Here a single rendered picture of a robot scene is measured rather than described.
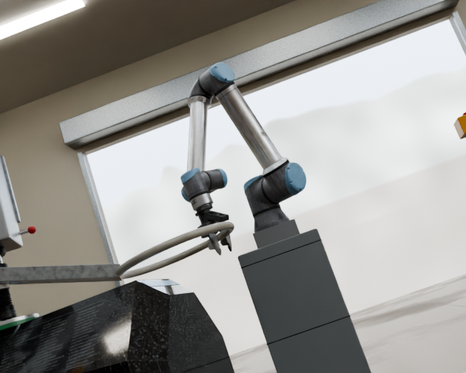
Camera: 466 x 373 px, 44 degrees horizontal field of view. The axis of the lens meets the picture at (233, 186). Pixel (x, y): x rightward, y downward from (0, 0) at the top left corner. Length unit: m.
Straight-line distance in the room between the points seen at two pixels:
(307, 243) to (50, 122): 5.48
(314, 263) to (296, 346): 0.39
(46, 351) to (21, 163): 5.94
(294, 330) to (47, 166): 5.38
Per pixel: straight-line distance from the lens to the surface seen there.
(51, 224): 7.44
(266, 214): 2.85
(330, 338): 2.71
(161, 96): 7.00
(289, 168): 2.75
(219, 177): 2.47
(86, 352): 1.81
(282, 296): 2.70
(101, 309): 1.91
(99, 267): 2.16
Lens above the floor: 0.59
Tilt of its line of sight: 12 degrees up
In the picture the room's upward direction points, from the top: 19 degrees counter-clockwise
